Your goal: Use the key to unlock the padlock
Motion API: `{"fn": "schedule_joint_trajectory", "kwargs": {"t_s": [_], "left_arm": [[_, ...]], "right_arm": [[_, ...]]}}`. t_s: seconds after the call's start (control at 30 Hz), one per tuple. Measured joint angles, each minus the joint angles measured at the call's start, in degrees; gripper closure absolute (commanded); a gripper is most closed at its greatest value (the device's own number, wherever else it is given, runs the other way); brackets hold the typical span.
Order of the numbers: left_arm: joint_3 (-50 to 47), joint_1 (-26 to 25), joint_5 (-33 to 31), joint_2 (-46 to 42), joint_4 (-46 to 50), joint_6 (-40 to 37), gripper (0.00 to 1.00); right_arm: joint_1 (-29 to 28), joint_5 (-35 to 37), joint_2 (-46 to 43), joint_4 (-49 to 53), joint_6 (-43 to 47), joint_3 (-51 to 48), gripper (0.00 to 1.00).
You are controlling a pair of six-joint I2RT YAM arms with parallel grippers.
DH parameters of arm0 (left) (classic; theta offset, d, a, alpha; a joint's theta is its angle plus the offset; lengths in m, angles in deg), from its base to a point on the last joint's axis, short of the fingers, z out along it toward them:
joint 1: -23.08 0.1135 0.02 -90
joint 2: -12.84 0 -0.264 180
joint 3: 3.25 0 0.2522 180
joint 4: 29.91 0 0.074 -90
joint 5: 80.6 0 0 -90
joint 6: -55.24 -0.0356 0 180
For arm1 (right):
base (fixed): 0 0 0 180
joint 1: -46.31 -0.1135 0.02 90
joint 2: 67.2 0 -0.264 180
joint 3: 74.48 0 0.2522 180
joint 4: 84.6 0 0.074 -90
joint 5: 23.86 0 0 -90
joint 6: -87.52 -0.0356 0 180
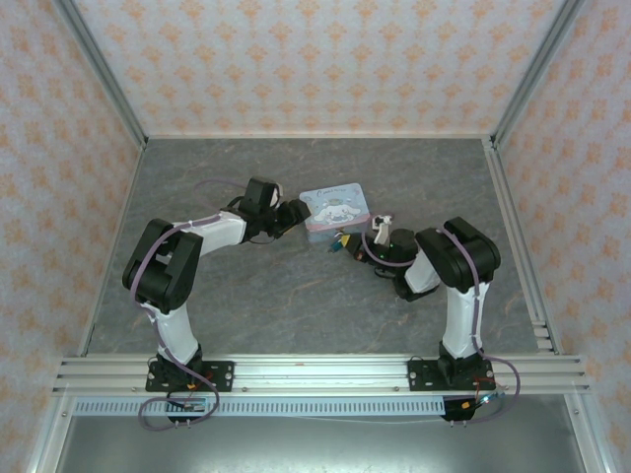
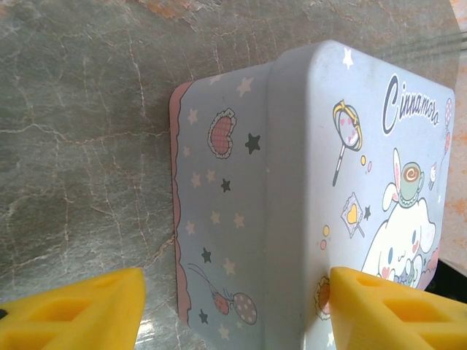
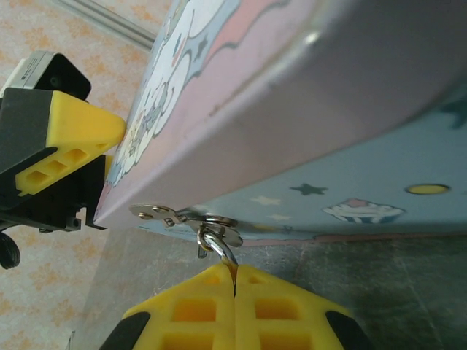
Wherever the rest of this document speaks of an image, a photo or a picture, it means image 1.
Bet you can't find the pale blue cartoon tin box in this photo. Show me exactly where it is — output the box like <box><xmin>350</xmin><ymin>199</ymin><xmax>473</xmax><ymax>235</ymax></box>
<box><xmin>299</xmin><ymin>181</ymin><xmax>372</xmax><ymax>246</ymax></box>

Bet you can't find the thin aluminium side strip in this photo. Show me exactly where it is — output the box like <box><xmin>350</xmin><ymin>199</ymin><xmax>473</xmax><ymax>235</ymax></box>
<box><xmin>77</xmin><ymin>147</ymin><xmax>147</xmax><ymax>357</ymax></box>

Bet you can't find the grey metal sheet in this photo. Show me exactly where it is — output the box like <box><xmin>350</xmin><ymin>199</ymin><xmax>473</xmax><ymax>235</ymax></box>
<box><xmin>53</xmin><ymin>416</ymin><xmax>588</xmax><ymax>473</ymax></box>

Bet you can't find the small blue circuit board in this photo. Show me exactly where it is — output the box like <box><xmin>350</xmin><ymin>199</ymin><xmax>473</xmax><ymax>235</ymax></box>
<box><xmin>167</xmin><ymin>396</ymin><xmax>208</xmax><ymax>413</ymax></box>

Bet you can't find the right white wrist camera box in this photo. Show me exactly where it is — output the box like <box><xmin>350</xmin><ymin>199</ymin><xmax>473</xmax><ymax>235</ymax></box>
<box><xmin>372</xmin><ymin>214</ymin><xmax>396</xmax><ymax>245</ymax></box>

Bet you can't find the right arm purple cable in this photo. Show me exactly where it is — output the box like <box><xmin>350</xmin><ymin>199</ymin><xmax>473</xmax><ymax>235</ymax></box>
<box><xmin>362</xmin><ymin>216</ymin><xmax>523</xmax><ymax>425</ymax></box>

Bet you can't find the aluminium side rail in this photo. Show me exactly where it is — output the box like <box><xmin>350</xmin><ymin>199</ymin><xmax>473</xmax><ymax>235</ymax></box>
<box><xmin>482</xmin><ymin>137</ymin><xmax>563</xmax><ymax>356</ymax></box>

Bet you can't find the long aluminium mounting rail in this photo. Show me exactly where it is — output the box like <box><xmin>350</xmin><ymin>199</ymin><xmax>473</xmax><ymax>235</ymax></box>
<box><xmin>51</xmin><ymin>358</ymin><xmax>591</xmax><ymax>395</ymax></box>

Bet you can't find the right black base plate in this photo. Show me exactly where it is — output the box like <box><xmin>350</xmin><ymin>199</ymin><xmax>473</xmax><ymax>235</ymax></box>
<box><xmin>407</xmin><ymin>359</ymin><xmax>497</xmax><ymax>393</ymax></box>

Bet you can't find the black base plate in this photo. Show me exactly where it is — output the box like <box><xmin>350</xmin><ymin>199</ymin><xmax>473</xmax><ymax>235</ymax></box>
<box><xmin>145</xmin><ymin>361</ymin><xmax>236</xmax><ymax>393</ymax></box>
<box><xmin>407</xmin><ymin>359</ymin><xmax>497</xmax><ymax>393</ymax></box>

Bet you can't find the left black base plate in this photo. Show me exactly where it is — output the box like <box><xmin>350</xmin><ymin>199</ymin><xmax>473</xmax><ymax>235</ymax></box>
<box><xmin>145</xmin><ymin>361</ymin><xmax>236</xmax><ymax>393</ymax></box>

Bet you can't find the slotted grey cable duct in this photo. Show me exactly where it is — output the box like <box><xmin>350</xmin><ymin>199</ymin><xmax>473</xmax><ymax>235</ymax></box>
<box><xmin>73</xmin><ymin>397</ymin><xmax>448</xmax><ymax>418</ymax></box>

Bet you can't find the aluminium frame post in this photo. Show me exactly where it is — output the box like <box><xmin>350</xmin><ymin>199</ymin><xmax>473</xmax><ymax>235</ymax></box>
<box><xmin>492</xmin><ymin>0</ymin><xmax>588</xmax><ymax>149</ymax></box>
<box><xmin>51</xmin><ymin>0</ymin><xmax>149</xmax><ymax>152</ymax></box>

